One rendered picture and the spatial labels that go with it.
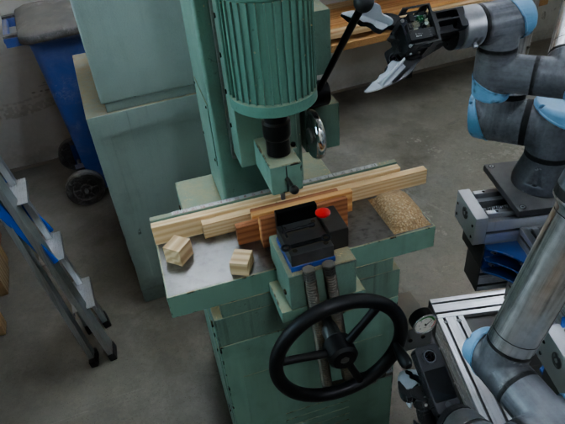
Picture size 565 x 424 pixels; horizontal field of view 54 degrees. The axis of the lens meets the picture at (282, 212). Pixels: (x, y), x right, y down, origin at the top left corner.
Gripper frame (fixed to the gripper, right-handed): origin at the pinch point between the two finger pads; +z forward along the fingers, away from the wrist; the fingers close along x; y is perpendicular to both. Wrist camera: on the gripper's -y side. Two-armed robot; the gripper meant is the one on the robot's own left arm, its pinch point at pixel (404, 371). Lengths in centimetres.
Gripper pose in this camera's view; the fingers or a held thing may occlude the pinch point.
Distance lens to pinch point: 115.3
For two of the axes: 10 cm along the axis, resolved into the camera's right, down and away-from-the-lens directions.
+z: -2.2, -0.8, 9.7
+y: 2.2, 9.7, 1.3
